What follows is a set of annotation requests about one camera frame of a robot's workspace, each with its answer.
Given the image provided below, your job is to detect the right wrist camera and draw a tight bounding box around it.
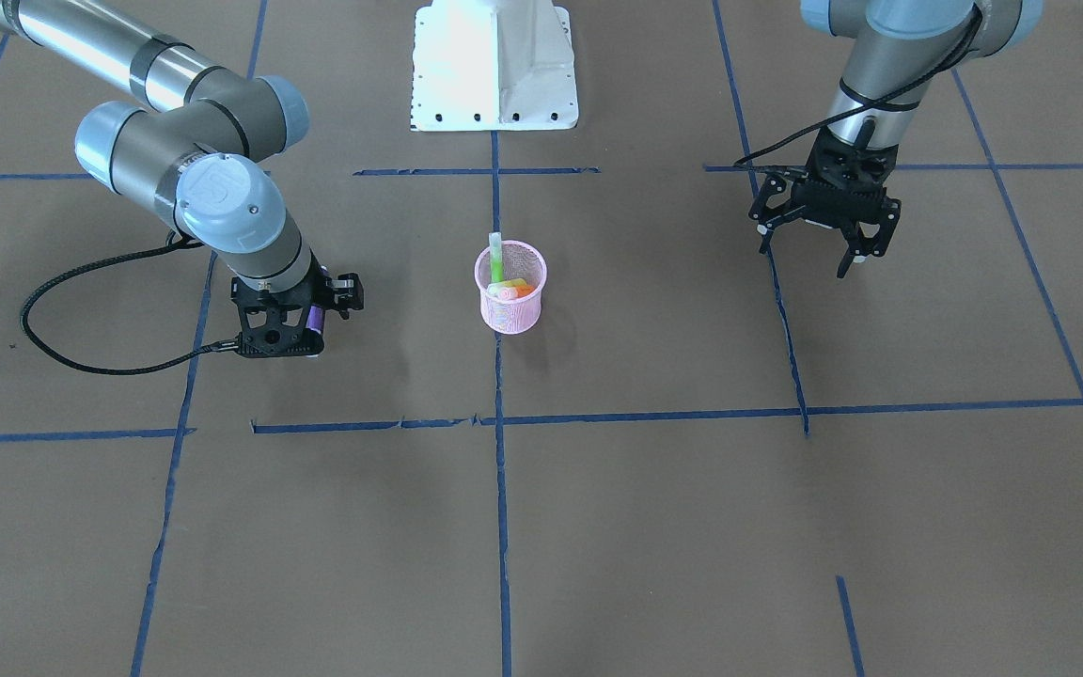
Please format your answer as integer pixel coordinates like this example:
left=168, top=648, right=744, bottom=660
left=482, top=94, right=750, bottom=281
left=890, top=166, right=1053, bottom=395
left=326, top=273, right=365, bottom=320

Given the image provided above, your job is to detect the purple highlighter pen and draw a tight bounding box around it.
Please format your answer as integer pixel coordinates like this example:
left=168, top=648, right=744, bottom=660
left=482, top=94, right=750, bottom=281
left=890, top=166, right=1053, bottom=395
left=302, top=305, right=325, bottom=356

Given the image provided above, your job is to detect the green highlighter pen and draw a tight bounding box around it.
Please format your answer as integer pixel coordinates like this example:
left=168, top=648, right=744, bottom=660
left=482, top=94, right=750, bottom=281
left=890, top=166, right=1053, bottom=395
left=487, top=231, right=506, bottom=284

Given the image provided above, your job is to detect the pink mesh pen holder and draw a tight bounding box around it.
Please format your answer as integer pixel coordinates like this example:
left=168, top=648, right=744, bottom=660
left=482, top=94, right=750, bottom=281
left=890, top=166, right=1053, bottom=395
left=474, top=240, right=547, bottom=335

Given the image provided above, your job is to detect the white camera post base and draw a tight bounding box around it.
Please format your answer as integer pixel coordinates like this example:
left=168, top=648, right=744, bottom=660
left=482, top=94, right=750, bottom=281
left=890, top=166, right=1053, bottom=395
left=409, top=1, right=580, bottom=133

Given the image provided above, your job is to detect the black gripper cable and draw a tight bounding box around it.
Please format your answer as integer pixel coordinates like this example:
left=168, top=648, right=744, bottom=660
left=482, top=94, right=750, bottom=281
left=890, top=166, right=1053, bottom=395
left=19, top=235, right=246, bottom=377

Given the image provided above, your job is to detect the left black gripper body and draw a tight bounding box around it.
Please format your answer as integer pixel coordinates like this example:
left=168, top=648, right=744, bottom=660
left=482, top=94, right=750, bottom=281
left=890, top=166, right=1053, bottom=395
left=748, top=127, right=902, bottom=253

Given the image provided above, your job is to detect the yellow highlighter pen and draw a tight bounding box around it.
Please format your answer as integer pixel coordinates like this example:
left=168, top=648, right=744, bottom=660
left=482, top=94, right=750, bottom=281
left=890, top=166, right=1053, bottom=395
left=485, top=278, right=529, bottom=297

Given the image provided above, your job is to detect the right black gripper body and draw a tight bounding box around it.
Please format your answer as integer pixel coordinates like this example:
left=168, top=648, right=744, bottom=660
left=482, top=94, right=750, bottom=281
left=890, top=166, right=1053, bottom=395
left=229, top=257, right=331, bottom=359

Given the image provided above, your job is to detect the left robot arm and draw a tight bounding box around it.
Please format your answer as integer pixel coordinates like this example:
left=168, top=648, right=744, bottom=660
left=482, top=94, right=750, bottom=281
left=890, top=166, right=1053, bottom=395
left=736, top=1, right=1044, bottom=277

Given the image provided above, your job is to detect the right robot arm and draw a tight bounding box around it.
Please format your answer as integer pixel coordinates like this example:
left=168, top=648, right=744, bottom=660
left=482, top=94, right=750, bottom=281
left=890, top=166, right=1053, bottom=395
left=0, top=1, right=364, bottom=359

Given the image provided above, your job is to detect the orange highlighter pen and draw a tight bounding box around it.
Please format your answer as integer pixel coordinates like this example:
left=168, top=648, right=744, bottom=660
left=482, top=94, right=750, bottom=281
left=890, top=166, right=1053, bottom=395
left=495, top=286, right=536, bottom=303

